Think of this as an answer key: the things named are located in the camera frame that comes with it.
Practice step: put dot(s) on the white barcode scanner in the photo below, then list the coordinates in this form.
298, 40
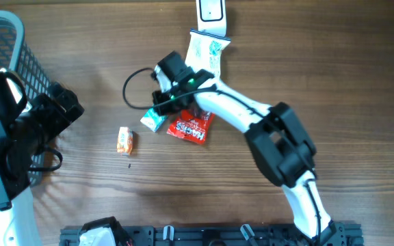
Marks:
211, 16

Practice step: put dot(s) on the teal white small box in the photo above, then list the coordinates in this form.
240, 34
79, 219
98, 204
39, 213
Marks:
152, 120

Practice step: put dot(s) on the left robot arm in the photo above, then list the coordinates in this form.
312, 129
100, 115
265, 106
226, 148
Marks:
26, 128

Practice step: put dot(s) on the grey plastic shopping basket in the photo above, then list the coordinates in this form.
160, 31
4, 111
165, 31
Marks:
16, 56

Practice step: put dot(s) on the orange white small box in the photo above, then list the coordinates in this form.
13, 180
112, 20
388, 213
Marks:
124, 141

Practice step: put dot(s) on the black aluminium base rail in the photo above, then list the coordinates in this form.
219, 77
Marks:
338, 234

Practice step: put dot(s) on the red Hacks candy bag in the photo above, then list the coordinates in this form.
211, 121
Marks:
191, 127

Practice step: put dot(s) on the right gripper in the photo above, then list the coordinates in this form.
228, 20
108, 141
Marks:
159, 96

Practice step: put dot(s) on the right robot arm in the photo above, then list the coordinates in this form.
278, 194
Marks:
280, 146

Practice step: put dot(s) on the white blue-edged packet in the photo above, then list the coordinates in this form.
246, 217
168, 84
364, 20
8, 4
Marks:
205, 50

